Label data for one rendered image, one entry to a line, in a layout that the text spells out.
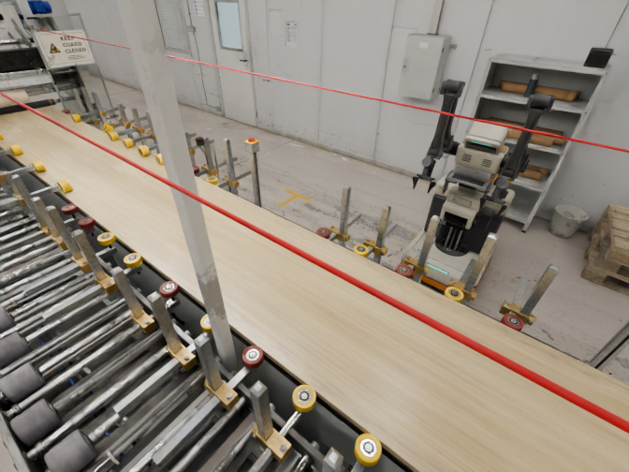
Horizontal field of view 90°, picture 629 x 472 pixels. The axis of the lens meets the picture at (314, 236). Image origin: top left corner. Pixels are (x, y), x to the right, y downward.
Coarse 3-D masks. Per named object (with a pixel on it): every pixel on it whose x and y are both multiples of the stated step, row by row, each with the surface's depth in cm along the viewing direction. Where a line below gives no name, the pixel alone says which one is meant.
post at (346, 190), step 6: (348, 186) 174; (348, 192) 175; (342, 198) 178; (348, 198) 178; (342, 204) 181; (348, 204) 181; (342, 210) 183; (348, 210) 184; (342, 216) 185; (342, 222) 188; (342, 228) 190
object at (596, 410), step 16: (64, 128) 69; (96, 144) 62; (128, 160) 56; (160, 176) 52; (272, 240) 40; (304, 256) 37; (336, 272) 35; (368, 288) 33; (400, 304) 32; (432, 320) 30; (464, 336) 29; (480, 352) 28; (496, 352) 28; (512, 368) 27; (544, 384) 26; (576, 400) 25; (608, 416) 24
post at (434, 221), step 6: (432, 216) 150; (438, 216) 150; (432, 222) 151; (438, 222) 151; (432, 228) 152; (426, 234) 156; (432, 234) 154; (426, 240) 158; (432, 240) 158; (426, 246) 159; (426, 252) 161; (420, 258) 165; (426, 258) 164; (420, 264) 167; (414, 276) 174; (420, 276) 172
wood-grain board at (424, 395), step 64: (0, 128) 300; (128, 192) 213; (256, 256) 165; (320, 256) 166; (256, 320) 132; (320, 320) 133; (384, 320) 134; (448, 320) 135; (320, 384) 112; (384, 384) 112; (448, 384) 113; (512, 384) 113; (576, 384) 114; (384, 448) 99; (448, 448) 97; (512, 448) 97; (576, 448) 97
